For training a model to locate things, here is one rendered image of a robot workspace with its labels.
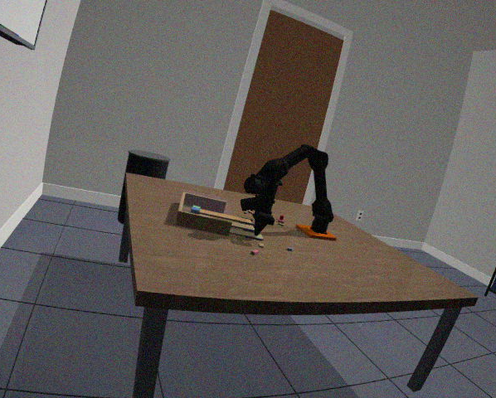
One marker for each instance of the pale yellow strip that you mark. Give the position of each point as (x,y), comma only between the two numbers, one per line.
(244,233)

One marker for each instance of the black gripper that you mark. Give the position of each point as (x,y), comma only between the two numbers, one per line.
(263,217)

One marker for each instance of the orange dotted flat strip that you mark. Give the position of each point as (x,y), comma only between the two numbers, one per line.
(235,218)

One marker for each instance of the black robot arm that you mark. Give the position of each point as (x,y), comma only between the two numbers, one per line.
(267,180)

